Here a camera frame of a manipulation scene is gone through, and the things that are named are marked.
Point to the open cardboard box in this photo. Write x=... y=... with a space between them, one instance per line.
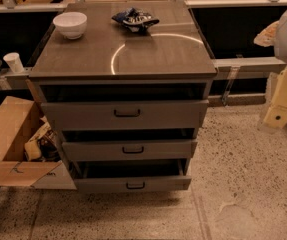
x=19 y=120

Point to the grey middle drawer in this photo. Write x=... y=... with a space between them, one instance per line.
x=129 y=150

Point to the white paper cup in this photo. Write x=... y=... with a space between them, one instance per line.
x=14 y=62

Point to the crumpled items in box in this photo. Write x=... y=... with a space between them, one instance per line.
x=41 y=147

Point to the blue chip bag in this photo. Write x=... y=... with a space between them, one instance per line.
x=136 y=20

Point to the grey drawer cabinet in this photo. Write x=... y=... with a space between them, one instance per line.
x=109 y=63

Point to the white ceramic bowl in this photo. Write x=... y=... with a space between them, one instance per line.
x=71 y=25

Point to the grey bottom drawer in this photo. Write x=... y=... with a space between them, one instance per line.
x=132 y=176

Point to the grey drawer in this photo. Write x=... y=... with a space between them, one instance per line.
x=129 y=150
x=132 y=176
x=71 y=116

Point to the grey top drawer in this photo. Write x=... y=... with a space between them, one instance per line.
x=71 y=116

